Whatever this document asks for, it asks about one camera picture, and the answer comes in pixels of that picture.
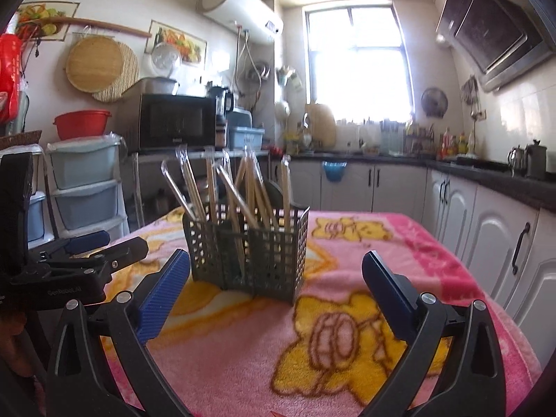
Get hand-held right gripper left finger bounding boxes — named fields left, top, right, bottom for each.
left=46, top=248, right=192, bottom=417

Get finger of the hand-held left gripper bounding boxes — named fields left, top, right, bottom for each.
left=38, top=237, right=149, bottom=273
left=28, top=230, right=111, bottom=262

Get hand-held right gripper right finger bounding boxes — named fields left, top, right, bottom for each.
left=362, top=250, right=508, bottom=417

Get grey plastic utensil basket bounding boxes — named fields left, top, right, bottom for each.
left=182, top=180, right=310, bottom=304

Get pile of chopsticks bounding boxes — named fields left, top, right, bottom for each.
left=161, top=144, right=294, bottom=283

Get small hanging metal utensils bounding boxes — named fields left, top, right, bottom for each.
left=460, top=76, right=481, bottom=105

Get pink printed blanket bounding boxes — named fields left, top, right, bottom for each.
left=100, top=206, right=541, bottom=417

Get grey plastic drawer unit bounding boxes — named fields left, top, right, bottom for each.
left=46, top=134, right=130, bottom=239

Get brown wicker basket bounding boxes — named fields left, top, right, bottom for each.
left=0, top=130, right=43, bottom=150

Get metal shelf table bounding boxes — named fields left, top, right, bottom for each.
left=130, top=148, right=270, bottom=231

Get white base cabinets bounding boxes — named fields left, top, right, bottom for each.
left=269, top=161, right=556, bottom=335

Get red plastic basin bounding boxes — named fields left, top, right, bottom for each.
left=53, top=110, right=114, bottom=141

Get blue hanging bin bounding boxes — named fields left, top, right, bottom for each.
left=321, top=161, right=348, bottom=182

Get black microwave oven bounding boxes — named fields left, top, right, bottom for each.
left=124, top=93, right=218, bottom=150

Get green knife block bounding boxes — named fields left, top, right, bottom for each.
left=380, top=119, right=404, bottom=155

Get red plastic bag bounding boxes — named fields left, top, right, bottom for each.
left=0, top=32, right=22, bottom=124

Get black kitchen countertop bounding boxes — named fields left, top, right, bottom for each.
left=269, top=150, right=556, bottom=213

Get group of condiment bottles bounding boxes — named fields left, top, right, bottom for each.
left=439, top=128, right=476, bottom=161

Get grey-blue dish box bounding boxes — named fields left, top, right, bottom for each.
left=228, top=127, right=265, bottom=150

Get metal pot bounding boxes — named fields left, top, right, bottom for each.
left=139, top=77, right=180, bottom=95

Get round bamboo mat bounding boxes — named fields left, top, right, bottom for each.
left=91, top=41, right=140, bottom=104

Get round wooden board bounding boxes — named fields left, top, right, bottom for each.
left=66, top=36, right=123, bottom=93

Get black blender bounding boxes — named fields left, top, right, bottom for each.
left=207, top=84, right=235, bottom=148

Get beige cutting board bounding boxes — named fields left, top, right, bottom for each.
left=304, top=103, right=337, bottom=148

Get dark lidded pot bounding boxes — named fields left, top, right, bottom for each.
left=525, top=139, right=547, bottom=180

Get long wooden rolling pin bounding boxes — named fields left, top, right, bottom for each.
left=26, top=16, right=153, bottom=38

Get kitchen window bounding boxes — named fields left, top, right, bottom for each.
left=304, top=3, right=413, bottom=124

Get hanging utensil caddy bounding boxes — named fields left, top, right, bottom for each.
left=276, top=65, right=302, bottom=92

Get white cylindrical water heater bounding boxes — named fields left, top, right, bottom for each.
left=196, top=0, right=284, bottom=45

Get black glass range hood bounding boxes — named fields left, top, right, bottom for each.
left=435, top=0, right=554, bottom=93

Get round wall fan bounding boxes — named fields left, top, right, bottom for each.
left=420, top=88, right=448, bottom=117

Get fruit wall poster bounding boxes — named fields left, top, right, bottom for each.
left=15, top=1, right=80, bottom=42
left=150, top=19, right=207, bottom=64

